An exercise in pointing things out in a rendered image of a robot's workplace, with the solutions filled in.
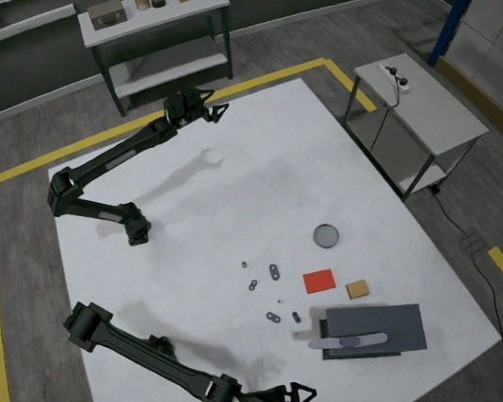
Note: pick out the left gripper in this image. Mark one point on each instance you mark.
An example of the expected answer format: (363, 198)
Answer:
(214, 117)

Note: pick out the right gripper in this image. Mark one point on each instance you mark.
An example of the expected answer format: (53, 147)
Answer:
(280, 391)

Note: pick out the tan square block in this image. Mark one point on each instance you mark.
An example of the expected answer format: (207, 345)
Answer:
(357, 289)

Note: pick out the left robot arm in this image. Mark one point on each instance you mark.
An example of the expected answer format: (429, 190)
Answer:
(64, 200)

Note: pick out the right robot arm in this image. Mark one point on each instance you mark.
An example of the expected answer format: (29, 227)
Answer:
(153, 354)

